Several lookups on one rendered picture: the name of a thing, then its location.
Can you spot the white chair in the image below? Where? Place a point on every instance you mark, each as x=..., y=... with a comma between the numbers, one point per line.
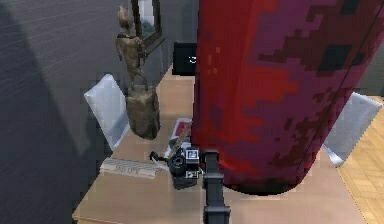
x=350, y=126
x=108, y=106

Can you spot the brown wooden stick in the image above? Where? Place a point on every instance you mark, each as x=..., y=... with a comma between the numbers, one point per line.
x=181, y=138

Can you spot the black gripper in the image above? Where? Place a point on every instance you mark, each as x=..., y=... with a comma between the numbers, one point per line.
x=177, y=163

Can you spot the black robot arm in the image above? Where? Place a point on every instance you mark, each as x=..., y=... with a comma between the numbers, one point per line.
x=213, y=186

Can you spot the light wooden table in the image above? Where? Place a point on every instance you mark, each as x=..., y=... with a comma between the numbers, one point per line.
x=133, y=200

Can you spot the grey folded newspaper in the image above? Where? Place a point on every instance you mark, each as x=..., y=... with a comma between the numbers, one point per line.
x=128, y=167

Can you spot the red and white book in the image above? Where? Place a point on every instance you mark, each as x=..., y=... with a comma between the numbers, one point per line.
x=178, y=130

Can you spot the brown figure statue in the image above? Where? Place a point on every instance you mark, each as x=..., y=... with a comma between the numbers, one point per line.
x=143, y=113

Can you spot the dark framed picture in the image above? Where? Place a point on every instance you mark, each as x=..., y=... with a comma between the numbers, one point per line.
x=148, y=16

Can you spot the black square box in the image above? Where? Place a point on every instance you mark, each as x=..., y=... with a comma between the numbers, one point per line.
x=183, y=58

